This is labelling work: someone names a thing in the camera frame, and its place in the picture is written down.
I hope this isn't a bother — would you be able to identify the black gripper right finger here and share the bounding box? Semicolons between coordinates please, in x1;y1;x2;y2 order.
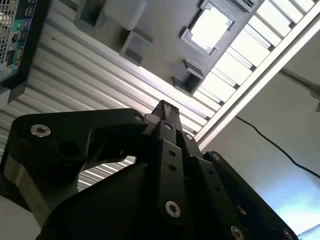
172;103;298;240

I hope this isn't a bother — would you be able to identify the silver square CPU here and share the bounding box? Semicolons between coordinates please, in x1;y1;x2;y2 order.
189;7;235;52

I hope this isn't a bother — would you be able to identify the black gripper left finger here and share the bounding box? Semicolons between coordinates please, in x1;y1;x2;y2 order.
3;99;186;225

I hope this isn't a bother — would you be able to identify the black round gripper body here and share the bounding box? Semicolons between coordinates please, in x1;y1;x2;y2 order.
37;161;235;240

